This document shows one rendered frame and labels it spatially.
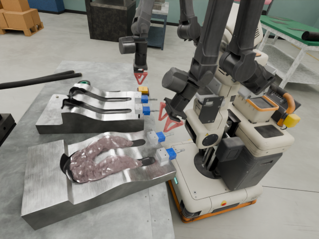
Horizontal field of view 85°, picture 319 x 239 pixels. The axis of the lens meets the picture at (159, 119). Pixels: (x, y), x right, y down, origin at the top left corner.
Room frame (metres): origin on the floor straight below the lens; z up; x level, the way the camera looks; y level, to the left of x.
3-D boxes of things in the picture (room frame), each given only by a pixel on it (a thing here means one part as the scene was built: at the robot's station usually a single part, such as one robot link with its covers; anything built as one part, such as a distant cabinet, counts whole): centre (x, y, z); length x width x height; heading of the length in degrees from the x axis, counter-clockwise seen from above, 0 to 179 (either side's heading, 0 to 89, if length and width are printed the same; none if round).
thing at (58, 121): (0.73, 0.35, 0.87); 0.50 x 0.26 x 0.14; 103
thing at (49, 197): (0.40, 0.19, 0.86); 0.50 x 0.26 x 0.11; 120
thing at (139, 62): (0.83, 0.13, 1.12); 0.10 x 0.07 x 0.07; 13
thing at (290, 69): (4.10, -2.42, 0.51); 2.40 x 1.13 x 1.02; 6
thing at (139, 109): (0.73, 0.07, 0.89); 0.13 x 0.05 x 0.05; 102
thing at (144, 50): (0.83, 0.13, 1.18); 0.07 x 0.06 x 0.07; 124
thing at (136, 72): (0.81, 0.13, 1.05); 0.07 x 0.07 x 0.09; 13
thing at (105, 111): (0.73, 0.33, 0.92); 0.35 x 0.16 x 0.09; 103
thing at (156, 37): (5.32, 0.50, 0.46); 1.90 x 0.70 x 0.92; 2
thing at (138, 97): (0.84, 0.09, 0.89); 0.13 x 0.05 x 0.05; 103
